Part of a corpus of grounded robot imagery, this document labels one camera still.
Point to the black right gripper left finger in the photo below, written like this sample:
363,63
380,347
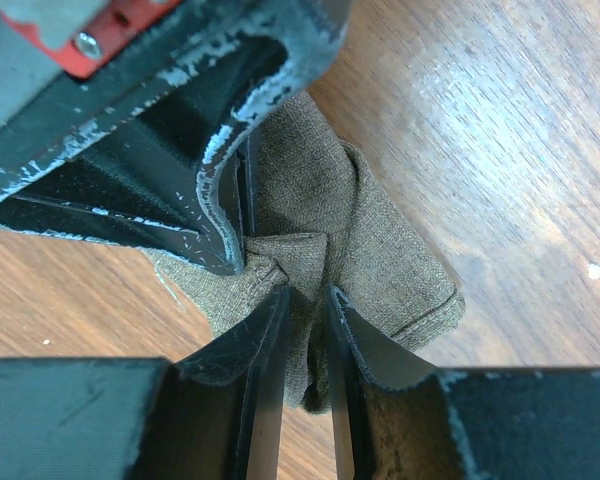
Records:
213,415

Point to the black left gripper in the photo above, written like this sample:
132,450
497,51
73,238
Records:
121,121

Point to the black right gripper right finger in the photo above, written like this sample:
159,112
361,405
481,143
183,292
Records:
397,416

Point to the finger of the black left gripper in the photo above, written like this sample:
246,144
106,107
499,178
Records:
248,158

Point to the brown cloth napkin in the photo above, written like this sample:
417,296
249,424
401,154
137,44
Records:
323,219

